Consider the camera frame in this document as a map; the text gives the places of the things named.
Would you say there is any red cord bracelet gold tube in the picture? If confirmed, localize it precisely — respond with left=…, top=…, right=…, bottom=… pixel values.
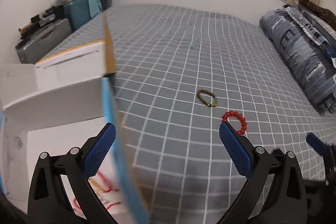
left=73, top=198, right=122, bottom=213

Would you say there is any red cord bracelet gold bar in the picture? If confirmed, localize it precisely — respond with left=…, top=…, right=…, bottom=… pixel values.
left=89, top=171, right=120, bottom=193

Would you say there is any folded blue patterned duvet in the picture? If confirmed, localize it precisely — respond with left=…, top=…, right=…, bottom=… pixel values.
left=260, top=9, right=335, bottom=114

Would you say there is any white cardboard box blue yellow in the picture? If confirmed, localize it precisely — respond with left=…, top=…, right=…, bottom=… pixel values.
left=1, top=27, right=150, bottom=223

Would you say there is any blue grey patterned pillow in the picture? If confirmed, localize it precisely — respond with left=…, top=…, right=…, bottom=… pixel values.
left=284, top=5, right=335, bottom=68

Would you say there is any grey checked bed sheet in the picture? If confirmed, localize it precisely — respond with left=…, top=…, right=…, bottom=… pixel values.
left=39, top=3, right=336, bottom=224

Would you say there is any grey suitcase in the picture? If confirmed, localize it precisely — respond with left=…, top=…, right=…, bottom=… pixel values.
left=15, top=18, right=72, bottom=64

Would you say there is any dark clutter pile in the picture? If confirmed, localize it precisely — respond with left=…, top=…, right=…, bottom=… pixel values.
left=18, top=0, right=76, bottom=39

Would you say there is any teal suitcase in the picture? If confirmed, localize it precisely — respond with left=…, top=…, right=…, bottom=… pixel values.
left=63, top=0, right=92, bottom=32

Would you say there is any light blue towel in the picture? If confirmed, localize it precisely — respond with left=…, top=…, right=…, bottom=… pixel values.
left=88, top=0, right=102, bottom=19

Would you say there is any red bead bracelet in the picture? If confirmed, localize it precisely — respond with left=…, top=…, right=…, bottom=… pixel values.
left=221, top=110, right=248, bottom=136

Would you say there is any brown wooden bead bracelet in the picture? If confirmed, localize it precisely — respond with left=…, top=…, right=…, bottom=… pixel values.
left=196, top=89, right=219, bottom=109

